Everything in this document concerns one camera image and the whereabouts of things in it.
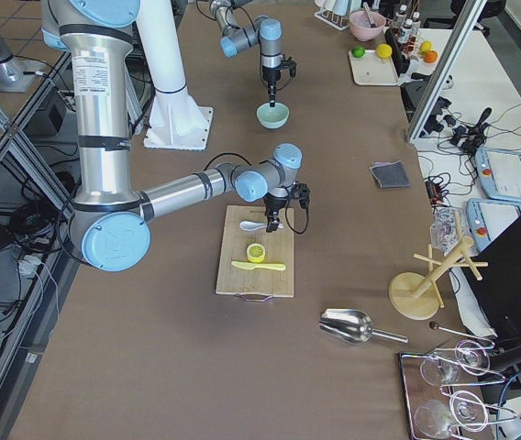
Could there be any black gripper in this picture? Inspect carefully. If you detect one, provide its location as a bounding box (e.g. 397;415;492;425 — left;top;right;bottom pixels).
260;54;297;107
263;182;310;233

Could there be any mint green bowl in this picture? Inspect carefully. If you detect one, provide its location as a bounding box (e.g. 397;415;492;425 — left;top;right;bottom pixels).
256;103;290;129

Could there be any white ceramic spoon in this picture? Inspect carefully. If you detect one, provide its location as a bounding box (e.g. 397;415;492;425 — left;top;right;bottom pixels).
239;220;266;232

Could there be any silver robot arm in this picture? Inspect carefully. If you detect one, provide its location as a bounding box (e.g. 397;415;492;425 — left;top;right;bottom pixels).
209;0;296;107
41;1;309;271

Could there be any pink mixing bowl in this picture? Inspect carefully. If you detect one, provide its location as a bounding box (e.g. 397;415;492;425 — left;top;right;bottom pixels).
349;10;386;41

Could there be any wooden cutting board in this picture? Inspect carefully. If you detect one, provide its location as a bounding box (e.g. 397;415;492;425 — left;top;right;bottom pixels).
216;205;294;301

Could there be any yellow lemon slice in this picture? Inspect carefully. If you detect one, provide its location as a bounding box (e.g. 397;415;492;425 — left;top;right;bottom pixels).
246;243;266;263

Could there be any yellow plastic knife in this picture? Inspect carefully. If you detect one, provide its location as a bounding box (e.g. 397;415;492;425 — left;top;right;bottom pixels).
230;260;286;271

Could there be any green lime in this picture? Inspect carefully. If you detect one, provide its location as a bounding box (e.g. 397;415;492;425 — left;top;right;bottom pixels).
351;46;365;58

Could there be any white dish rack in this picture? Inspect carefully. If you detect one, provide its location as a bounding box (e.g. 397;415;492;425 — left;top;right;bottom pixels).
314;0;359;31

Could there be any cream tray with bear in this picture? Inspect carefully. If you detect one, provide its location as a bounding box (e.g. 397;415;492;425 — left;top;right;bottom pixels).
348;49;399;86

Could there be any metal scoop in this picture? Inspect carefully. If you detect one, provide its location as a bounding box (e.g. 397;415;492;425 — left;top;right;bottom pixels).
318;308;409;344

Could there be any grey folded cloth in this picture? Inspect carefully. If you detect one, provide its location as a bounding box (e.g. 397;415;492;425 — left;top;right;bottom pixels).
370;161;411;189

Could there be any bottle caddy with bottles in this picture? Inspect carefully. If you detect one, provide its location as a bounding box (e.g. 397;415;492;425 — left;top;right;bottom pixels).
391;4;421;56

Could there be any wooden mug tree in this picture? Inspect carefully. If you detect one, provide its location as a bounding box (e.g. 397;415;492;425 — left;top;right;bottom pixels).
388;212;489;320

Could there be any orange fruit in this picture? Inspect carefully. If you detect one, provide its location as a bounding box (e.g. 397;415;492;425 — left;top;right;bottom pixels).
423;49;438;64

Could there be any clear plastic container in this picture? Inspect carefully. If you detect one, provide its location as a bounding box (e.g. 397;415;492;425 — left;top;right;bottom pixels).
430;207;471;254

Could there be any small brown-tipped stick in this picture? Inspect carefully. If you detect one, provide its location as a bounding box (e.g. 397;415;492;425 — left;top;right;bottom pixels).
428;321;489;341

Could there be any black power adapters bundle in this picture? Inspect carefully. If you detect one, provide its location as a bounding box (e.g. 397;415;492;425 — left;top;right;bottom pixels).
420;97;492;156

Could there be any lower teach pendant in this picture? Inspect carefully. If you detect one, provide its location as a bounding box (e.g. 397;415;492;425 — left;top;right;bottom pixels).
465;198;521;251

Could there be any teach pendant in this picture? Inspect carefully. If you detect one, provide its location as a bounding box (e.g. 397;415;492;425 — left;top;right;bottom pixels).
465;198;521;251
474;147;521;203

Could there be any upper wine glass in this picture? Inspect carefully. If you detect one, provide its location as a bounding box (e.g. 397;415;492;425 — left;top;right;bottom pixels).
420;339;490;386

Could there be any wine glass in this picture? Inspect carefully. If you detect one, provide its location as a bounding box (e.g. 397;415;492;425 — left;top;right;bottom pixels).
413;390;488;439
420;339;490;386

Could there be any upper teach pendant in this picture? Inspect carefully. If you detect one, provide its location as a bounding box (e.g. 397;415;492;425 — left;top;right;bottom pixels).
474;147;521;203

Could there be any black monitor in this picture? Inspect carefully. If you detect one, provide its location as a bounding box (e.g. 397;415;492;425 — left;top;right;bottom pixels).
467;215;521;338

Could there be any lower wine glass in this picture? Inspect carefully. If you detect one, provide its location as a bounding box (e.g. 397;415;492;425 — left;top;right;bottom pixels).
413;390;488;439

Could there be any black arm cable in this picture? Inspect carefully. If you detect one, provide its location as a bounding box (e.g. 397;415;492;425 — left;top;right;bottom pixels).
223;0;299;93
205;152;311;236

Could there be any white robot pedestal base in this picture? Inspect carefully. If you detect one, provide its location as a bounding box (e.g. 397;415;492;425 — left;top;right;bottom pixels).
136;0;213;151

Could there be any aluminium frame post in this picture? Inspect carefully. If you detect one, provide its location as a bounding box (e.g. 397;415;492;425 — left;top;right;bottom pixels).
405;0;486;143

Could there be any wire glass rack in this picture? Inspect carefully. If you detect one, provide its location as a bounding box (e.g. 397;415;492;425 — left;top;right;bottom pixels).
398;339;521;439

